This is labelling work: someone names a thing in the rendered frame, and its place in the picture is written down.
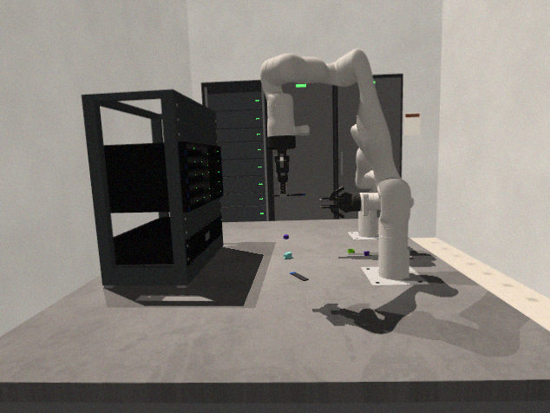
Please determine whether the dark grey flat bar with blue end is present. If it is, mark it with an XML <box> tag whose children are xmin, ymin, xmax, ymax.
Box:
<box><xmin>290</xmin><ymin>272</ymin><xmax>309</xmax><ymax>281</ymax></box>

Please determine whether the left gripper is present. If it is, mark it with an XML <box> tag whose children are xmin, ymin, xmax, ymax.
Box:
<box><xmin>267</xmin><ymin>135</ymin><xmax>296</xmax><ymax>196</ymax></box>

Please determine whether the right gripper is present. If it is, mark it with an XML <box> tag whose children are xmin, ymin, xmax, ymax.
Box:
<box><xmin>320</xmin><ymin>187</ymin><xmax>361</xmax><ymax>218</ymax></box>

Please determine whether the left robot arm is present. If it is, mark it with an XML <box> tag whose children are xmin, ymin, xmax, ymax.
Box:
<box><xmin>260</xmin><ymin>49</ymin><xmax>411</xmax><ymax>280</ymax></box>

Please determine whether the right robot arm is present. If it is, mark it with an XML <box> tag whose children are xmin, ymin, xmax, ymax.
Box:
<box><xmin>350</xmin><ymin>124</ymin><xmax>381</xmax><ymax>237</ymax></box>

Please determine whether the black server rack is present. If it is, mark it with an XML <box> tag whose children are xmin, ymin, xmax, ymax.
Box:
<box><xmin>82</xmin><ymin>89</ymin><xmax>224</xmax><ymax>288</ymax></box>

